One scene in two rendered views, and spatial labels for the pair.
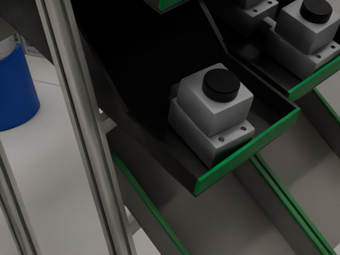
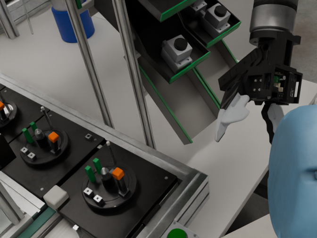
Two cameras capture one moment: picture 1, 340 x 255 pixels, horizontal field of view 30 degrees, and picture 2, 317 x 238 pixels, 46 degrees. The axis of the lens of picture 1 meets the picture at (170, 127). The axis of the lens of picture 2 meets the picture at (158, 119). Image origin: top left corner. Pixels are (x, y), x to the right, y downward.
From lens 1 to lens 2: 0.35 m
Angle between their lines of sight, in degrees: 13
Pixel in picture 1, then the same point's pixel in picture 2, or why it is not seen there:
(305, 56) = (215, 29)
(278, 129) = (201, 59)
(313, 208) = (216, 88)
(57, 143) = (104, 50)
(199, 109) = (172, 53)
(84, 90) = (130, 43)
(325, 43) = (223, 23)
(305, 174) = (214, 74)
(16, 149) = not seen: hidden behind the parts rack
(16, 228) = (97, 91)
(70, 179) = (112, 68)
